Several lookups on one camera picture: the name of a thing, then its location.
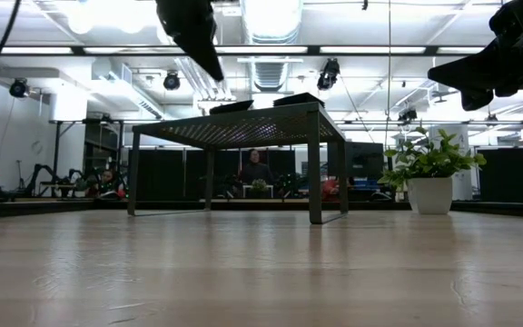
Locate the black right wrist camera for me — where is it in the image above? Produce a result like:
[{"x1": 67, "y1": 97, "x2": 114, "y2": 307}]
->
[{"x1": 489, "y1": 0, "x2": 523, "y2": 42}]

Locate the white cylindrical column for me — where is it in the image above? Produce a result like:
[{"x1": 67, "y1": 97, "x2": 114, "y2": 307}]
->
[{"x1": 429, "y1": 124, "x2": 473, "y2": 201}]

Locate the person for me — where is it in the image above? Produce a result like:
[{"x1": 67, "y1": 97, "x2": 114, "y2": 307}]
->
[
  {"x1": 86, "y1": 169, "x2": 126, "y2": 200},
  {"x1": 238, "y1": 148, "x2": 275, "y2": 186},
  {"x1": 320, "y1": 176, "x2": 354, "y2": 202}
]

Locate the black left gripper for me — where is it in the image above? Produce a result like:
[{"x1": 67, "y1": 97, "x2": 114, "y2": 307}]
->
[{"x1": 154, "y1": 0, "x2": 225, "y2": 83}]

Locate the thin hanging ceiling cable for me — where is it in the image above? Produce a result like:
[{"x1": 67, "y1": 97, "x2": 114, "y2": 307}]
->
[{"x1": 386, "y1": 0, "x2": 392, "y2": 146}]

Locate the small background flower pot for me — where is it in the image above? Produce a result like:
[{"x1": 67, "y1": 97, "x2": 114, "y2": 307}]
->
[{"x1": 251, "y1": 178, "x2": 270, "y2": 199}]

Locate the green plant in white pot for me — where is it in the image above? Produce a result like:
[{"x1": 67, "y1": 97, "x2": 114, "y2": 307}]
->
[{"x1": 377, "y1": 125, "x2": 488, "y2": 215}]

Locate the black background monitor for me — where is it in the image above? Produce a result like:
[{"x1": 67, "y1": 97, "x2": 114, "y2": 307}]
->
[{"x1": 345, "y1": 141, "x2": 385, "y2": 181}]

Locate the black overhead frame beam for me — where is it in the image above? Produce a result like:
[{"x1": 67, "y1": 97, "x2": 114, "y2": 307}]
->
[{"x1": 0, "y1": 44, "x2": 488, "y2": 57}]

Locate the round ceiling air duct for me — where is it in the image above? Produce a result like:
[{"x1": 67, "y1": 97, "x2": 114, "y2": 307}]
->
[{"x1": 242, "y1": 0, "x2": 304, "y2": 45}]

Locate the black ceiling spot lamp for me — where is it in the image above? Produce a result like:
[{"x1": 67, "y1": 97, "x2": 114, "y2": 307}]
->
[
  {"x1": 163, "y1": 70, "x2": 182, "y2": 92},
  {"x1": 316, "y1": 57, "x2": 341, "y2": 91},
  {"x1": 397, "y1": 106, "x2": 419, "y2": 124},
  {"x1": 8, "y1": 77, "x2": 30, "y2": 99}
]

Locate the black vertical post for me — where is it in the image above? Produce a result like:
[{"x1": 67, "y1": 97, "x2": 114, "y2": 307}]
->
[{"x1": 52, "y1": 121, "x2": 63, "y2": 183}]

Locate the grey perforated metal rack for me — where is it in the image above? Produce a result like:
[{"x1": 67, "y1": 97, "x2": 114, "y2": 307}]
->
[{"x1": 127, "y1": 101, "x2": 350, "y2": 225}]

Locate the black partition wall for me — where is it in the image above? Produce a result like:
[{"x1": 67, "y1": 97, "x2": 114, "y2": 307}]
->
[
  {"x1": 133, "y1": 148, "x2": 297, "y2": 201},
  {"x1": 477, "y1": 147, "x2": 523, "y2": 192}
]

